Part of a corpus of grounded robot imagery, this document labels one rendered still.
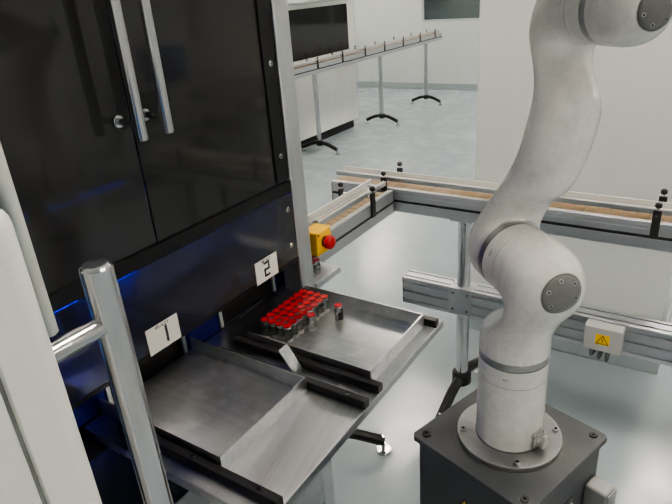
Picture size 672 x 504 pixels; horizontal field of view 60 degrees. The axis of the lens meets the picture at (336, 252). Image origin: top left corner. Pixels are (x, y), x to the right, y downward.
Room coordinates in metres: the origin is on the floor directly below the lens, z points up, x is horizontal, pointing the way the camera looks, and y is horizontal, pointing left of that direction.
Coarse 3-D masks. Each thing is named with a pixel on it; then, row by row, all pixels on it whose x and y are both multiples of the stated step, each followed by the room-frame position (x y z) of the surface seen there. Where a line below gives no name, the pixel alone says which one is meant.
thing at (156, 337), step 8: (168, 320) 1.07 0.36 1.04; (176, 320) 1.08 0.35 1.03; (152, 328) 1.03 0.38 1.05; (160, 328) 1.05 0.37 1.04; (168, 328) 1.06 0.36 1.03; (176, 328) 1.08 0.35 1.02; (152, 336) 1.03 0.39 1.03; (160, 336) 1.05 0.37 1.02; (176, 336) 1.08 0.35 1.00; (152, 344) 1.03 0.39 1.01; (160, 344) 1.04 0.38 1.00; (168, 344) 1.06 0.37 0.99; (152, 352) 1.02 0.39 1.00
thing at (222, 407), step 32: (192, 352) 1.19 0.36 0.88; (224, 352) 1.14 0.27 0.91; (160, 384) 1.07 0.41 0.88; (192, 384) 1.06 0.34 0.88; (224, 384) 1.05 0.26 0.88; (256, 384) 1.04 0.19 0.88; (288, 384) 1.04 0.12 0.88; (160, 416) 0.96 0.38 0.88; (192, 416) 0.95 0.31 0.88; (224, 416) 0.95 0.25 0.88; (256, 416) 0.94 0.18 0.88; (192, 448) 0.84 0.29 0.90; (224, 448) 0.86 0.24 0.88
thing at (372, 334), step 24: (312, 288) 1.41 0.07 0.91; (360, 312) 1.32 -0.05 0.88; (384, 312) 1.29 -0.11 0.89; (408, 312) 1.25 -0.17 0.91; (264, 336) 1.18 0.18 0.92; (312, 336) 1.22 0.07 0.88; (336, 336) 1.21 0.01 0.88; (360, 336) 1.20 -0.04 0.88; (384, 336) 1.19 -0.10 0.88; (408, 336) 1.16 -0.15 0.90; (336, 360) 1.06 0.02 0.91; (360, 360) 1.10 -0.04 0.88; (384, 360) 1.07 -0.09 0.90
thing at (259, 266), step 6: (264, 258) 1.33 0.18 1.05; (270, 258) 1.35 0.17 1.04; (276, 258) 1.37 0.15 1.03; (258, 264) 1.31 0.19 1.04; (270, 264) 1.34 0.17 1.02; (276, 264) 1.36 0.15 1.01; (258, 270) 1.31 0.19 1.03; (270, 270) 1.34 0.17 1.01; (276, 270) 1.36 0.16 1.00; (258, 276) 1.30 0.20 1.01; (264, 276) 1.32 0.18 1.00; (270, 276) 1.34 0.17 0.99; (258, 282) 1.30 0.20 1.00
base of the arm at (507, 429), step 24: (480, 360) 0.85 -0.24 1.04; (480, 384) 0.85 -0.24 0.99; (504, 384) 0.81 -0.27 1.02; (528, 384) 0.80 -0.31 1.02; (480, 408) 0.85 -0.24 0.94; (504, 408) 0.81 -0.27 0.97; (528, 408) 0.80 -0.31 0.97; (480, 432) 0.84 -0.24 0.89; (504, 432) 0.80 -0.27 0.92; (528, 432) 0.80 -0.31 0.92; (552, 432) 0.84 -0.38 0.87; (480, 456) 0.80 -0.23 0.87; (504, 456) 0.80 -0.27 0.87; (528, 456) 0.79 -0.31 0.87; (552, 456) 0.79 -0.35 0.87
